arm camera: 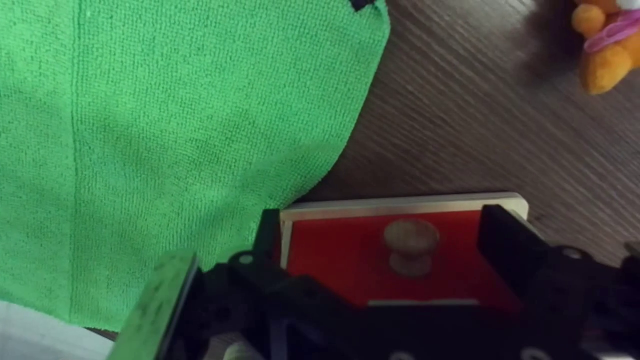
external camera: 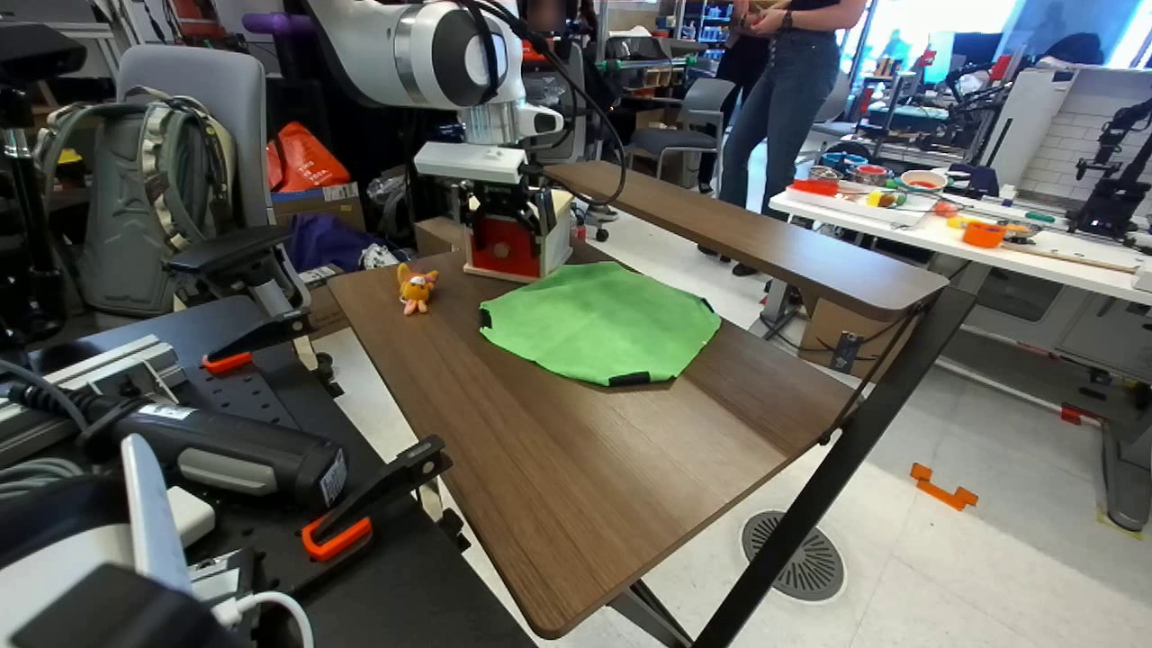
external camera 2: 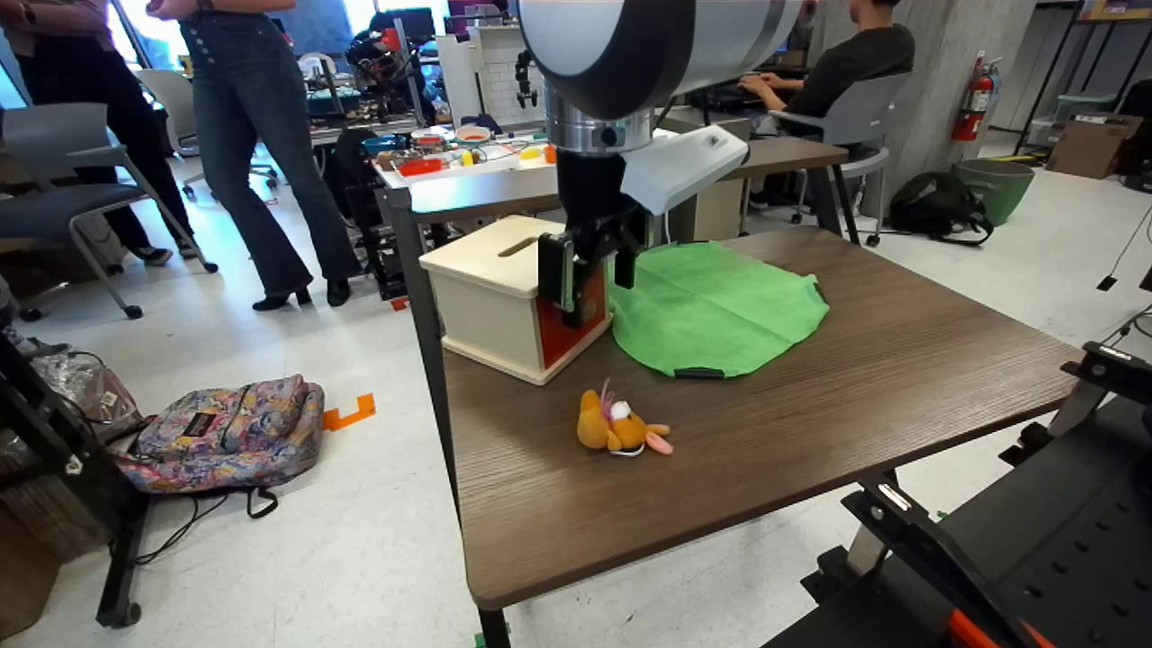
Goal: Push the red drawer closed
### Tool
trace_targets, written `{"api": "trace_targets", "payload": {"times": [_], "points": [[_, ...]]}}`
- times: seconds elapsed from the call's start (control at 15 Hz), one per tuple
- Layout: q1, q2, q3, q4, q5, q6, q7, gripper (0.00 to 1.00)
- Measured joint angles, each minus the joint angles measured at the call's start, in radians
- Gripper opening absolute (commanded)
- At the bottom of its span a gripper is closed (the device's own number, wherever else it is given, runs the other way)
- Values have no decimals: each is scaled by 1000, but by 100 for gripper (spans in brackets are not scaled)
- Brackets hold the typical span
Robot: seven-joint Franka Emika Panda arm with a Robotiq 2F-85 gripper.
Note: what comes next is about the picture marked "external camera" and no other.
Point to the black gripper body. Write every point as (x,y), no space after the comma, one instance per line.
(504,204)

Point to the red fronted wooden drawer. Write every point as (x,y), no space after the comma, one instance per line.
(504,252)

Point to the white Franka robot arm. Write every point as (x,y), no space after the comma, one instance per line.
(410,54)

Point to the small black robot arm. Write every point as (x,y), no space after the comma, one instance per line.
(1118,173)

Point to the orange plush toy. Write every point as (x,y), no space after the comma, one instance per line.
(417,291)

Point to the green cloth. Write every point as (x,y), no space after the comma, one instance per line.
(588,324)

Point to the purple cloth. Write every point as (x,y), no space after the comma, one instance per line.
(327,238)

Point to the orange bag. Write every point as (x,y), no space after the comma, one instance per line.
(300,163)

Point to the person in blue jeans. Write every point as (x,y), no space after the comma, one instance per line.
(785,96)

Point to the red flat tray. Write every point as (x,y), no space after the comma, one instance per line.
(814,186)

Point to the grey padded chair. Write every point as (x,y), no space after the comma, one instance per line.
(210,96)

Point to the small cardboard box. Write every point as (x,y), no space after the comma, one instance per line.
(842,331)

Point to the grey backpack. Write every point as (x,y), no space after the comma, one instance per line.
(132,204)

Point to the black handheld device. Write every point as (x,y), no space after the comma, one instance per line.
(230,455)

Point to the brown wooden table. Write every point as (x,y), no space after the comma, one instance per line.
(842,461)

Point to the white work table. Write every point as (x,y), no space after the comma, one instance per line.
(959,234)

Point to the round floor drain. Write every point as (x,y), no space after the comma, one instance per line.
(794,561)

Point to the orange cup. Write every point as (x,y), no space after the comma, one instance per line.
(983,234)

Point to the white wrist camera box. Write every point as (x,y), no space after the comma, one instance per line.
(468,163)

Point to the aluminium rail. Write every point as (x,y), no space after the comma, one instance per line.
(86,373)

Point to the orange floor bracket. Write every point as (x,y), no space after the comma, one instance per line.
(941,489)

